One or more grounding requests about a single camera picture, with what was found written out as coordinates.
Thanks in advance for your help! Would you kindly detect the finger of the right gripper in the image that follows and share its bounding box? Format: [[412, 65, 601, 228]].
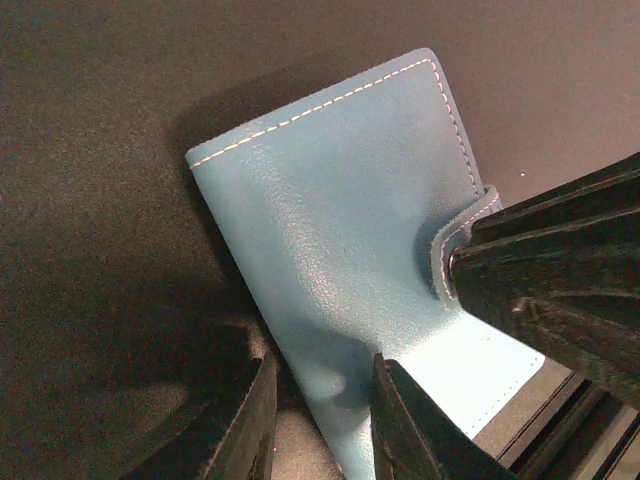
[[451, 209, 639, 407], [468, 153, 639, 250]]

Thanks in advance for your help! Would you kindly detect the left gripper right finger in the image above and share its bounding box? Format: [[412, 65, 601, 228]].
[[371, 353, 516, 479]]

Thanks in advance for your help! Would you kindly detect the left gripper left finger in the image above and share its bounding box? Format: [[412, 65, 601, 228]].
[[124, 355, 277, 479]]

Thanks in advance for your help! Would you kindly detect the blue card holder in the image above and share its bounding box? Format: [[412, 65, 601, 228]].
[[186, 48, 544, 479]]

